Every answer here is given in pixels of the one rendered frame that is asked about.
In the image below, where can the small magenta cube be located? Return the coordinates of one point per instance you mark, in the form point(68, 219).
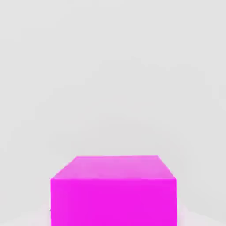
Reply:
point(113, 201)

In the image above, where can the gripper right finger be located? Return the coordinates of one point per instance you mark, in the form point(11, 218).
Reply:
point(181, 220)

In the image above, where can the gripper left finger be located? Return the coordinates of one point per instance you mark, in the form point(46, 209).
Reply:
point(45, 219)

